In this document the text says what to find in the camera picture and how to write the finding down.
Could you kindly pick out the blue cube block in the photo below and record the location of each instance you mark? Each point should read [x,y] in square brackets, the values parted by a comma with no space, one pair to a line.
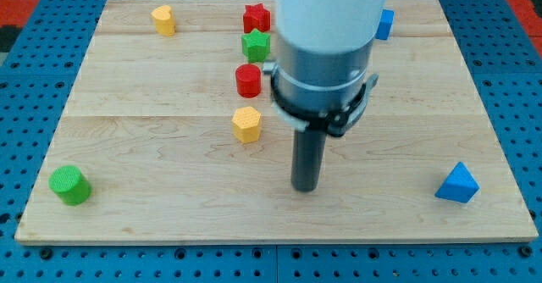
[385,24]

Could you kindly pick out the wooden board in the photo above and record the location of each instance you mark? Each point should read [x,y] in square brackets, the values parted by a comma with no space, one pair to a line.
[148,123]

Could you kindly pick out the green star block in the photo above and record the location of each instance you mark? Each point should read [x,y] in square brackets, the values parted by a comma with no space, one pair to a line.
[255,46]

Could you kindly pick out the blue triangle block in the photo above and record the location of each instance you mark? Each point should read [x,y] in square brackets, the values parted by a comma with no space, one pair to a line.
[459,185]

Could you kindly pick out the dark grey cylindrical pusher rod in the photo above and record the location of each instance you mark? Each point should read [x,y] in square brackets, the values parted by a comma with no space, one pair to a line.
[308,151]

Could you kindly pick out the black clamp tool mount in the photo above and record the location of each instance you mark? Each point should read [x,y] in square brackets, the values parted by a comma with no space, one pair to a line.
[334,124]

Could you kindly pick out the yellow hexagon block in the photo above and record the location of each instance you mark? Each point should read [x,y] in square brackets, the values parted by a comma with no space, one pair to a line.
[247,124]

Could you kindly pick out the green cylinder block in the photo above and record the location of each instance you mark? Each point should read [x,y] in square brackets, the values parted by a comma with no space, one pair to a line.
[70,185]

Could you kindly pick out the red cylinder block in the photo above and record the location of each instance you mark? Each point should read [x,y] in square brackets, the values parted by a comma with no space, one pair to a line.
[248,80]

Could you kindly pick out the red star block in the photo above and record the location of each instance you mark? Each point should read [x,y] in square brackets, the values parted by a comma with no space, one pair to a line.
[256,16]

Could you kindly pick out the yellow heart block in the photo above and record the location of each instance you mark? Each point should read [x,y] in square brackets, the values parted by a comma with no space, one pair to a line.
[163,20]

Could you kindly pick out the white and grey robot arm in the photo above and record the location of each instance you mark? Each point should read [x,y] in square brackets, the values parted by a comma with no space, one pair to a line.
[318,79]

